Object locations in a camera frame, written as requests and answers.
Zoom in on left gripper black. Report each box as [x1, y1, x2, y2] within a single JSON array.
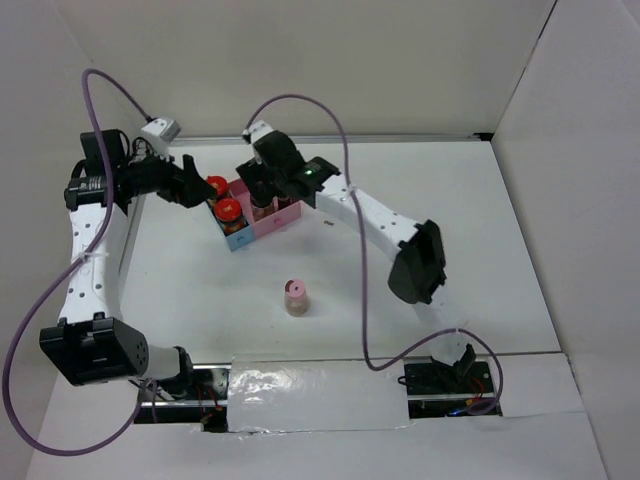
[[120, 140, 218, 209]]

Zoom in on black-cap spice bottle front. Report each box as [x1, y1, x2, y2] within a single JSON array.
[[250, 197, 276, 222]]

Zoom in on black-cap spice bottle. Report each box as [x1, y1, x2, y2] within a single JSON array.
[[277, 197, 292, 210], [250, 197, 276, 222]]

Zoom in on red-cap jar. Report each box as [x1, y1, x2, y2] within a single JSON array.
[[206, 175, 229, 208], [214, 198, 247, 236]]

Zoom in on pink-cap spice bottle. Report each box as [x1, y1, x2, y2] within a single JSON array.
[[284, 279, 310, 317]]

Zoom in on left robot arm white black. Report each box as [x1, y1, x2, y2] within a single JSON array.
[[39, 118, 214, 399]]

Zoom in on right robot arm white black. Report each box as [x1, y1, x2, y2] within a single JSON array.
[[236, 121, 475, 392]]

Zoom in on pink drawer box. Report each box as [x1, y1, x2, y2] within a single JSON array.
[[229, 179, 302, 241]]

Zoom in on blue drawer box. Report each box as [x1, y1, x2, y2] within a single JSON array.
[[204, 192, 256, 251]]

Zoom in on white taped front cover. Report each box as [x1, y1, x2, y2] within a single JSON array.
[[227, 357, 413, 434]]

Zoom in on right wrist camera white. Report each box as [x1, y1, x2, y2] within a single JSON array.
[[241, 120, 274, 145]]

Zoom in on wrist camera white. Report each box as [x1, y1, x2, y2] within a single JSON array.
[[141, 117, 182, 154], [241, 120, 274, 145]]

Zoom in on aluminium rail back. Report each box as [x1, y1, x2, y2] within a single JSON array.
[[171, 132, 494, 147]]

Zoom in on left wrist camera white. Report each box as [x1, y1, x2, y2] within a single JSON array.
[[141, 117, 182, 154]]

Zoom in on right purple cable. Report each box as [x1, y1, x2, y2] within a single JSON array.
[[244, 94, 504, 416]]

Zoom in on purple cable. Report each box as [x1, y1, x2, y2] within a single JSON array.
[[1, 68, 161, 456], [244, 94, 504, 416]]

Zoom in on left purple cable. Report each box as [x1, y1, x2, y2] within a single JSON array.
[[1, 68, 161, 456]]

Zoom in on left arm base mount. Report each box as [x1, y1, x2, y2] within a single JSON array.
[[134, 362, 231, 433]]

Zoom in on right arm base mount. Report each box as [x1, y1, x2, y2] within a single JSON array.
[[397, 344, 502, 419]]

